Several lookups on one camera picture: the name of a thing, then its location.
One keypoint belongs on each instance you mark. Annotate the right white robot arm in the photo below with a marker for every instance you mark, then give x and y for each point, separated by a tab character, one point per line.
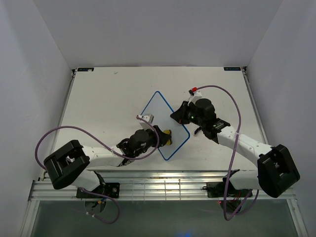
276	170

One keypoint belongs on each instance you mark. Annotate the blue framed whiteboard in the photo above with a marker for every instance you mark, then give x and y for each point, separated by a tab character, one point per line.
160	110

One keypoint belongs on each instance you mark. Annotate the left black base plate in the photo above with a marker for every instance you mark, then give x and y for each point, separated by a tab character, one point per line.
106	189

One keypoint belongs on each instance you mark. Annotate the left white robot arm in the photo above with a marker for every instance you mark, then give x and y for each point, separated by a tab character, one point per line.
68	165

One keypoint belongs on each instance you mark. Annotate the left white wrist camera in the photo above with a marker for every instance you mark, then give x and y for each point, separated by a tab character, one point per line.
145	120

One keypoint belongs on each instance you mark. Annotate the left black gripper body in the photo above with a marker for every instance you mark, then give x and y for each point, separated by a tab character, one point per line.
152	138

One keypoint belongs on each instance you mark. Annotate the yellow whiteboard eraser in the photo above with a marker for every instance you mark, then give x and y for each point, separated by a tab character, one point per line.
168	140

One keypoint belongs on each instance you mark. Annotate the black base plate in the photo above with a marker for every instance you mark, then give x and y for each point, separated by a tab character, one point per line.
216	190
106	189

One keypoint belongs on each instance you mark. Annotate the left blue table label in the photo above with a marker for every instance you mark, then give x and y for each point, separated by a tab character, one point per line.
85	69

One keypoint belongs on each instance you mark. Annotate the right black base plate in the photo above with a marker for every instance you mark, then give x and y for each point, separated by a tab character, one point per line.
216	190

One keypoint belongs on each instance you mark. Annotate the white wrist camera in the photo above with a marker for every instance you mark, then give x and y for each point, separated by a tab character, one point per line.
145	120
195	95

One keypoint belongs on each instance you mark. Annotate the whiteboard stand right foot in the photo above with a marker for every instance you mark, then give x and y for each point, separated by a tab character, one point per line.
197	130

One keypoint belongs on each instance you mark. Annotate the aluminium rail frame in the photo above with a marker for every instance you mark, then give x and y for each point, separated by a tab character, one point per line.
138	186

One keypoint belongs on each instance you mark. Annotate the blue table label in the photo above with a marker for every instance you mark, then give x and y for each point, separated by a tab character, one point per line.
85	69
232	69

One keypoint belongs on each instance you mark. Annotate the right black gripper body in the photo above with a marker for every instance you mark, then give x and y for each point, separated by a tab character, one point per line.
200	122

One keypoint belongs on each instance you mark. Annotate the right blue table label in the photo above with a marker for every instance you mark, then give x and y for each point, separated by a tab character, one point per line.
232	69

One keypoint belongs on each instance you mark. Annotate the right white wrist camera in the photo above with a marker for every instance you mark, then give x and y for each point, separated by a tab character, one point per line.
195	95

